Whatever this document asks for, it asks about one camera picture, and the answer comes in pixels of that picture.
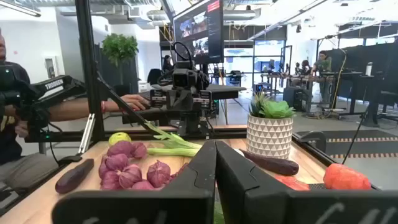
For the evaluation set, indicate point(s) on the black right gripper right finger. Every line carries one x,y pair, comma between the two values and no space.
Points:
248,202

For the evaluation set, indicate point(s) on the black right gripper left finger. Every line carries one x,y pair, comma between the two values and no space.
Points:
192,202

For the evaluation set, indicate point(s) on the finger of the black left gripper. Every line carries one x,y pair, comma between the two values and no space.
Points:
200,124
186,124

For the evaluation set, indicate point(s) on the green and white leek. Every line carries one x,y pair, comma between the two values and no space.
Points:
174,151

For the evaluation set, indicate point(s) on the purple eggplant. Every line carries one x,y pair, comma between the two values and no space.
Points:
74,175
273,163

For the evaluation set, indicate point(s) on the green apple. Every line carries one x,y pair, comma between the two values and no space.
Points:
119,138

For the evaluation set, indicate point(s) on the orange pumpkin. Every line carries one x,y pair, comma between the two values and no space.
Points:
346,177

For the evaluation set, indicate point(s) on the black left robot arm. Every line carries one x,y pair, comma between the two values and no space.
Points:
53,88

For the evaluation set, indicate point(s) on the person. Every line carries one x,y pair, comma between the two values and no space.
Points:
305,67
167,63
321,63
74,109

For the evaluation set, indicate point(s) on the grey desk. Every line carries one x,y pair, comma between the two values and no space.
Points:
227,91

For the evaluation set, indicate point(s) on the succulent in white patterned pot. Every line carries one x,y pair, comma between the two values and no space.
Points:
269,137

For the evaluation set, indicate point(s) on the grey woven placemat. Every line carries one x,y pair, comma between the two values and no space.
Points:
315,186

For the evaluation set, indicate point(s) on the large black monitor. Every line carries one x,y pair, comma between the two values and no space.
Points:
199,31

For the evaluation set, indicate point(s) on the tall green indoor plant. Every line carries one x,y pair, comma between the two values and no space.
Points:
119,48

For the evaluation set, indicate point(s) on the black computer tower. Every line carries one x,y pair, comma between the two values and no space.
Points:
295,98

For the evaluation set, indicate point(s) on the long black background desk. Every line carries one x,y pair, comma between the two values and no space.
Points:
311,77

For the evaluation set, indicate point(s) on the black hazard-striped floor mat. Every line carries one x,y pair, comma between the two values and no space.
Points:
357,146

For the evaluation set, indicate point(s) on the black background partition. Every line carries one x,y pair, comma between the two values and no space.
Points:
367,71

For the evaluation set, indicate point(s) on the white bottle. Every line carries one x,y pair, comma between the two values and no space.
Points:
368,69

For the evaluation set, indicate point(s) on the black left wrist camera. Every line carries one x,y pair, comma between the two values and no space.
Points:
186,76

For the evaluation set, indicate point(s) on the white frame bracket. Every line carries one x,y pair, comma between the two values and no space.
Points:
87,133

